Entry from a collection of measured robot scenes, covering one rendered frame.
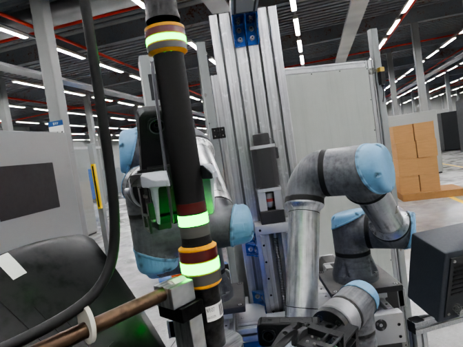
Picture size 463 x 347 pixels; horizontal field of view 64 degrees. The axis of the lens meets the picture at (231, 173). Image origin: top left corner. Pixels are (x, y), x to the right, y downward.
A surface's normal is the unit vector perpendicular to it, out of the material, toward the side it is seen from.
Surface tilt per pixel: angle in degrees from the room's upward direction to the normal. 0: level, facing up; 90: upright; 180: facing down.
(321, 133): 90
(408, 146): 90
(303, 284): 68
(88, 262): 42
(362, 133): 90
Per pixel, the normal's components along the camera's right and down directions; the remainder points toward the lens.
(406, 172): -0.20, 0.08
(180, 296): 0.73, -0.07
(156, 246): 0.18, 0.03
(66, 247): 0.49, -0.82
